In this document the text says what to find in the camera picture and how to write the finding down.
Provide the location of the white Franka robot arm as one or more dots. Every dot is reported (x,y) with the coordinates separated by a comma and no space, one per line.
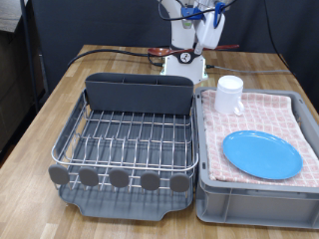
(181,36)

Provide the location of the grey plastic drain tray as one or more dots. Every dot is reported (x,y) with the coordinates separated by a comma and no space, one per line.
(116,205)

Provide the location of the white mug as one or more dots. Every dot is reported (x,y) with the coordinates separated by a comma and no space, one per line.
(227,96)

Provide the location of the dark cabinet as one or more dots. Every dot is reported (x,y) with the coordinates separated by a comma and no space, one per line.
(13,83)

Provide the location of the reddish brown wooden spoon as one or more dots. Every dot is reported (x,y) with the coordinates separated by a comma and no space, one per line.
(159,51)

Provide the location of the dark grey cutlery holder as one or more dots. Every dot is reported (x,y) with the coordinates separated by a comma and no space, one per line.
(139,96)

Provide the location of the blue plastic plate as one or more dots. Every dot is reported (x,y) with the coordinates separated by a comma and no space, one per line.
(262,154)

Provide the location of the grey plastic crate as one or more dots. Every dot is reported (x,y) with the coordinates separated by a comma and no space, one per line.
(252,207)

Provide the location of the black metal pole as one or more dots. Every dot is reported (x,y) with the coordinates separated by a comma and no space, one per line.
(28,49)

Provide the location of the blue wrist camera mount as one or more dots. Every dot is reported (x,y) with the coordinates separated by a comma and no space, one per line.
(191,13)

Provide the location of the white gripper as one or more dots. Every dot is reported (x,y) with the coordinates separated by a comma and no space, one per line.
(211,31)

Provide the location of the pink checked towel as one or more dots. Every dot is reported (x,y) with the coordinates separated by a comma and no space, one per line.
(216,139)

